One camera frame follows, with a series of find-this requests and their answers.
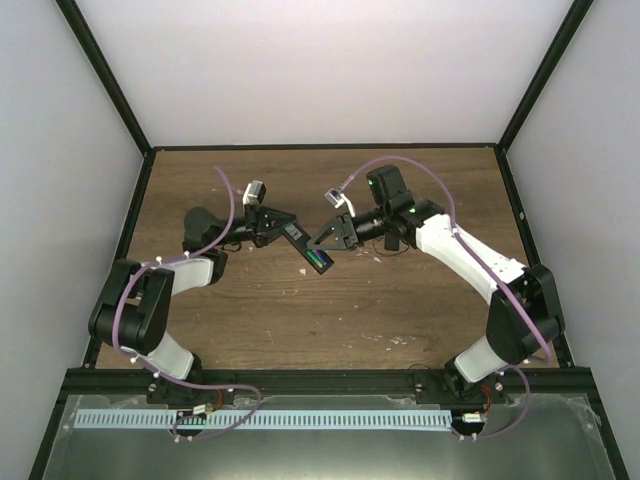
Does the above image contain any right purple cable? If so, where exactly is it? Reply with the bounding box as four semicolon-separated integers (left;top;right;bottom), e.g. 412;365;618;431
339;155;554;443

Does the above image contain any purple cable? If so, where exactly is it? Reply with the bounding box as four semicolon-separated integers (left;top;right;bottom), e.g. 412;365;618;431
112;166;264;444
339;155;554;443

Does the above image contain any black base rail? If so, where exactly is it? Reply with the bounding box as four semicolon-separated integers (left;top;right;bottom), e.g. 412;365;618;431
146;368;498;406

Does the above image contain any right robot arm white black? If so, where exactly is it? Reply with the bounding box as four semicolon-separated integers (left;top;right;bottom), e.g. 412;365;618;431
307;163;565;403

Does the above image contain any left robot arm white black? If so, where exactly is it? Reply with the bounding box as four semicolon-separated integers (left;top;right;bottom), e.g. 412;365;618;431
88;205;297;404

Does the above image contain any green AAA battery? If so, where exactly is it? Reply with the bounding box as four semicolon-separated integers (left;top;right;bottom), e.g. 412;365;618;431
306;251;324;269

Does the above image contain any light blue slotted cable duct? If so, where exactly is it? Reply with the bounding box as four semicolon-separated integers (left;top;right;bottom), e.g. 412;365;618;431
73;409;452;432

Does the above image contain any black remote control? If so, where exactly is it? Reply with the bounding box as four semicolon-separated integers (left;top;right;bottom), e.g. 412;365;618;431
283;222;334;275

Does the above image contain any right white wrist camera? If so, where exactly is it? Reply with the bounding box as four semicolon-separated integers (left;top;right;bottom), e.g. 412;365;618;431
324;187;356;218

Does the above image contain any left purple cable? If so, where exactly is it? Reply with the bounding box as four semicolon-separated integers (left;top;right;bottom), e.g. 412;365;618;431
112;166;264;444

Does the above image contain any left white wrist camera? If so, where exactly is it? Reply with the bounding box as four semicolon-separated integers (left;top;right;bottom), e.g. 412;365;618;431
242;180;266;206

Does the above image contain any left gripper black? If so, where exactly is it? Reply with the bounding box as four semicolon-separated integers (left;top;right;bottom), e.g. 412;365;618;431
211;204;297;248

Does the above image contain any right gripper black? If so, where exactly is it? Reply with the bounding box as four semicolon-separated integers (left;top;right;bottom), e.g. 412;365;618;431
310;205;391;251

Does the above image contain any purple blue AAA battery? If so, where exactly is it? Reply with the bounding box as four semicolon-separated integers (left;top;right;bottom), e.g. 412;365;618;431
312;250;328;265

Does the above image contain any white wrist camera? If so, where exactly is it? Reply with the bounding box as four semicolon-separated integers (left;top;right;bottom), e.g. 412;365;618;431
242;180;266;206
324;187;356;218

